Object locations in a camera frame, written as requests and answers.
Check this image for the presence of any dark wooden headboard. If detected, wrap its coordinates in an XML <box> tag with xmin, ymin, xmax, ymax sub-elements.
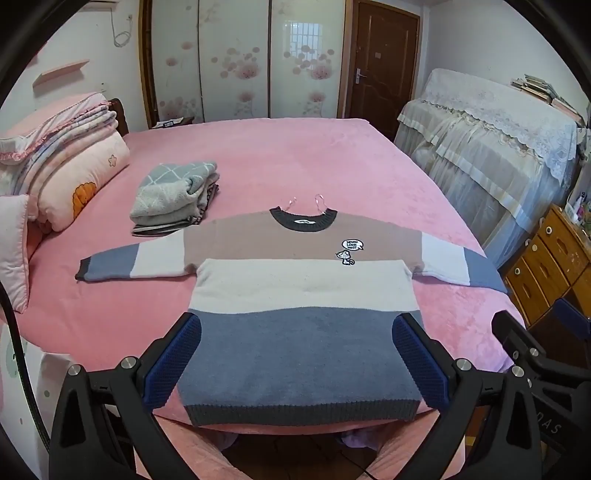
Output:
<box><xmin>107</xmin><ymin>98</ymin><xmax>129</xmax><ymax>137</ymax></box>

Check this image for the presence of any wooden nightstand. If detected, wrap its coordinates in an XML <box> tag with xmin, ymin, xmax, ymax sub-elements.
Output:
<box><xmin>150</xmin><ymin>116</ymin><xmax>195</xmax><ymax>130</ymax></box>

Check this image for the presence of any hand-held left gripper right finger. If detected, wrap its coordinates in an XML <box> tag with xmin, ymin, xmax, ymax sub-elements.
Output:
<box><xmin>392</xmin><ymin>313</ymin><xmax>542</xmax><ymax>480</ymax></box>

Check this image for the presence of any white and pink cushion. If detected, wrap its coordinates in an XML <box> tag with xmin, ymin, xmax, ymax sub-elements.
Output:
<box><xmin>0</xmin><ymin>194</ymin><xmax>31</xmax><ymax>315</ymax></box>

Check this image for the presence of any black cable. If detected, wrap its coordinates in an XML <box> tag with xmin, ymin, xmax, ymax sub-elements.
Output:
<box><xmin>0</xmin><ymin>281</ymin><xmax>51</xmax><ymax>462</ymax></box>

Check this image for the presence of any floral sliding door wardrobe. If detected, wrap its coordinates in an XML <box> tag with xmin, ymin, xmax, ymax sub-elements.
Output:
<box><xmin>139</xmin><ymin>0</ymin><xmax>356</xmax><ymax>130</ymax></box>

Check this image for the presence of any pastel striped folded blanket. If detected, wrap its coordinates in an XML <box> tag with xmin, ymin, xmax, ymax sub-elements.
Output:
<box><xmin>0</xmin><ymin>104</ymin><xmax>118</xmax><ymax>195</ymax></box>

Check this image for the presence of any striped knit sweater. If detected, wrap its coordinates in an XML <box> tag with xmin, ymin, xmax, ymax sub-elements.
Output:
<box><xmin>75</xmin><ymin>194</ymin><xmax>509</xmax><ymax>428</ymax></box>

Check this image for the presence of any grey checked sweater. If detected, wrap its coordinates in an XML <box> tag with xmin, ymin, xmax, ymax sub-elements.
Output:
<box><xmin>129</xmin><ymin>161</ymin><xmax>219</xmax><ymax>227</ymax></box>

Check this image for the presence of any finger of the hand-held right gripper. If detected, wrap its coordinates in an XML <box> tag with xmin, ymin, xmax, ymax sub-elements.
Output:
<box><xmin>492</xmin><ymin>311</ymin><xmax>550</xmax><ymax>370</ymax></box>
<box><xmin>554</xmin><ymin>298</ymin><xmax>591</xmax><ymax>344</ymax></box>

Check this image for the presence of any wooden drawer cabinet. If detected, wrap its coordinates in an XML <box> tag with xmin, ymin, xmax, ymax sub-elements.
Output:
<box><xmin>503</xmin><ymin>203</ymin><xmax>591</xmax><ymax>326</ymax></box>

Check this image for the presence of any stack of books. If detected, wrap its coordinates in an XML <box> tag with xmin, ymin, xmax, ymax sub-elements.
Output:
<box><xmin>510</xmin><ymin>74</ymin><xmax>585</xmax><ymax>127</ymax></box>

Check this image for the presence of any pink bed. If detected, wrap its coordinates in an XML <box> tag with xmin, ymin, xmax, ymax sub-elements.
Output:
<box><xmin>14</xmin><ymin>116</ymin><xmax>527</xmax><ymax>480</ymax></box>

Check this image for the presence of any lace covered furniture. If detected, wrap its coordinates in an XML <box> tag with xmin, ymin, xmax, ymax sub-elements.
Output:
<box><xmin>394</xmin><ymin>68</ymin><xmax>585</xmax><ymax>271</ymax></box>

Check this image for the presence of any white dotted bag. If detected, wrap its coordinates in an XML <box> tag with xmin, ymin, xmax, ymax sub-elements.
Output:
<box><xmin>0</xmin><ymin>323</ymin><xmax>70</xmax><ymax>462</ymax></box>

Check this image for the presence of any brown wooden door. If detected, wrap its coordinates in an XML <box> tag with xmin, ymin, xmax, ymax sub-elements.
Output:
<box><xmin>337</xmin><ymin>0</ymin><xmax>421</xmax><ymax>139</ymax></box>

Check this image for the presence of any cluster of small bottles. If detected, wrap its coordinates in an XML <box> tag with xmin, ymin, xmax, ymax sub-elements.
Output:
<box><xmin>566</xmin><ymin>189</ymin><xmax>591</xmax><ymax>227</ymax></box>

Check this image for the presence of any white wall cable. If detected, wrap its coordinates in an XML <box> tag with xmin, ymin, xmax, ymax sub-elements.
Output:
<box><xmin>112</xmin><ymin>14</ymin><xmax>134</xmax><ymax>48</ymax></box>

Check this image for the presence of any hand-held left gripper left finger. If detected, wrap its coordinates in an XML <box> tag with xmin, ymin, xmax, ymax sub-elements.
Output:
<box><xmin>48</xmin><ymin>312</ymin><xmax>204</xmax><ymax>480</ymax></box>

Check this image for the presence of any pink wall shelf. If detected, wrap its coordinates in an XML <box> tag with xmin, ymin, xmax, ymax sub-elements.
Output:
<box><xmin>32</xmin><ymin>59</ymin><xmax>90</xmax><ymax>86</ymax></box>

